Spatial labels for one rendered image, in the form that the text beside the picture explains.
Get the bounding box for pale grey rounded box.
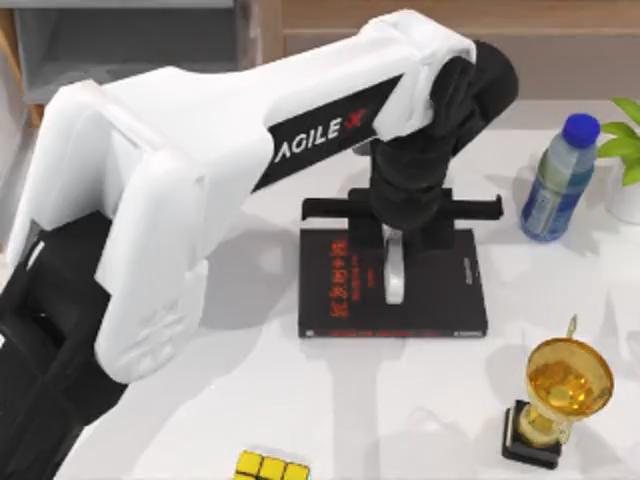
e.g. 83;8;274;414
382;223;407;306

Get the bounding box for black book with red lettering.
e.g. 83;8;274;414
297;227;489;340

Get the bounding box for clear bottle with blue cap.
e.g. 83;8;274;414
519;113;602;243

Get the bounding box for green plant in white pot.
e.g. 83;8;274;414
597;96;640;224

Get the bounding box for wooden cupboard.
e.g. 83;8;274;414
259;0;640;102

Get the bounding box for gold trophy with black base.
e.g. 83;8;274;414
500;314;615;471

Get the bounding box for yellow puzzle cube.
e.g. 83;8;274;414
234;449;314;480

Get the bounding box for grey cabinet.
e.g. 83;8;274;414
13;0;262;105

